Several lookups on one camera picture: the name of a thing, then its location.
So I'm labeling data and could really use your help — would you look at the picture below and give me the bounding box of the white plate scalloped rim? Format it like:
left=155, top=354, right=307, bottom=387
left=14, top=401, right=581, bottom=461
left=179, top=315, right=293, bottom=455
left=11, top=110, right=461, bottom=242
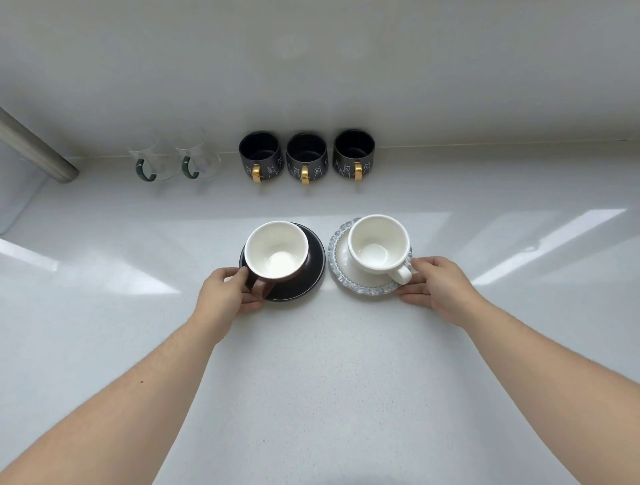
left=327, top=217, right=415, bottom=300

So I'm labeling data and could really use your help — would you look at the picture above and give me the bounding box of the person's left forearm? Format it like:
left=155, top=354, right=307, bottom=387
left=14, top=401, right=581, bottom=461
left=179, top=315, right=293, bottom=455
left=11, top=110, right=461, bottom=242
left=0, top=319, right=233, bottom=485

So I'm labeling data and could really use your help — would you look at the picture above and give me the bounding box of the person's right hand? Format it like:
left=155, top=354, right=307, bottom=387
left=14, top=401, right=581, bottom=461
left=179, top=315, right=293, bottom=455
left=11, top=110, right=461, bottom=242
left=399, top=256, right=489, bottom=329

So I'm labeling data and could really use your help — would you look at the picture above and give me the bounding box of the person's left hand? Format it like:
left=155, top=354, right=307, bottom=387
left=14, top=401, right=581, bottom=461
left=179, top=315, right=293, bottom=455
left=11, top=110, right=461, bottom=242
left=192, top=266, right=266, bottom=346

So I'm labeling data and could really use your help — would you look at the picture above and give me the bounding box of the steel cylinder grinder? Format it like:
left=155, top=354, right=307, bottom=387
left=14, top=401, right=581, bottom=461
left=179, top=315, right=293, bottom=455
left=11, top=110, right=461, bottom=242
left=0, top=105, right=81, bottom=185

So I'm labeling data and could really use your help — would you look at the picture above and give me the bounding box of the person's right forearm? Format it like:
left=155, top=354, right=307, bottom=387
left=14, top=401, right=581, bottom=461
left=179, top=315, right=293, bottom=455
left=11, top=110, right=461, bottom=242
left=465, top=294, right=640, bottom=485

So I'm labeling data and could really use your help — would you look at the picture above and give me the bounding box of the clear glass cup green handle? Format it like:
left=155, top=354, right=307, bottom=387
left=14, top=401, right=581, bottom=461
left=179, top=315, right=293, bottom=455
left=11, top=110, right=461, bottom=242
left=127, top=132, right=179, bottom=183
left=175, top=129, right=223, bottom=180

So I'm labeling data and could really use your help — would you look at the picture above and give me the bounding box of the black saucer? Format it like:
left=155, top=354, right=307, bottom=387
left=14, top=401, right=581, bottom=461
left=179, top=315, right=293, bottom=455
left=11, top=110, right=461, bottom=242
left=239, top=223, right=327, bottom=302

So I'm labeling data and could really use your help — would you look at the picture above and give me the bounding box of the white cup brown handle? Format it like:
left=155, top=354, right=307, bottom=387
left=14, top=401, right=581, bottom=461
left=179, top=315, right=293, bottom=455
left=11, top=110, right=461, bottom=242
left=244, top=221, right=310, bottom=299

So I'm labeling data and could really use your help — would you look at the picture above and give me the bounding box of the black mug gold handle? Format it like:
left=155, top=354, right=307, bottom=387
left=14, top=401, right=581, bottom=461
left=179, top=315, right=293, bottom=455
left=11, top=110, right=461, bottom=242
left=238, top=131, right=286, bottom=185
left=332, top=129, right=377, bottom=183
left=285, top=132, right=329, bottom=185

